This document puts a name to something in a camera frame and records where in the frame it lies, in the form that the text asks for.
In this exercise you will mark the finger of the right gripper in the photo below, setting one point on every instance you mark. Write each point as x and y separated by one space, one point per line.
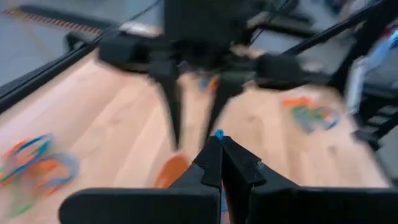
227 87
172 93

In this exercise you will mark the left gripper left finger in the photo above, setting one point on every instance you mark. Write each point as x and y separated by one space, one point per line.
140 208

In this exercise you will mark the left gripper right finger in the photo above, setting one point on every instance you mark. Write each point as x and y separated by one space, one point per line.
311 208

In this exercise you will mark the rubber bands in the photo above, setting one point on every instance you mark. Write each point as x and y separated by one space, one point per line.
43 138

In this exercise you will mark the green rubber band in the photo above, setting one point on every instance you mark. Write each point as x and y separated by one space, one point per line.
303 119
21 210

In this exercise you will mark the silver mounting plate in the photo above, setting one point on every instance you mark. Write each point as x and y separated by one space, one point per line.
140 28

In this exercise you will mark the orange plastic basket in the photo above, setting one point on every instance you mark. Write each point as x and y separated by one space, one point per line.
171 171

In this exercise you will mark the black mat orange stripes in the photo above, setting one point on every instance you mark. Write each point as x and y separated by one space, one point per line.
68 18

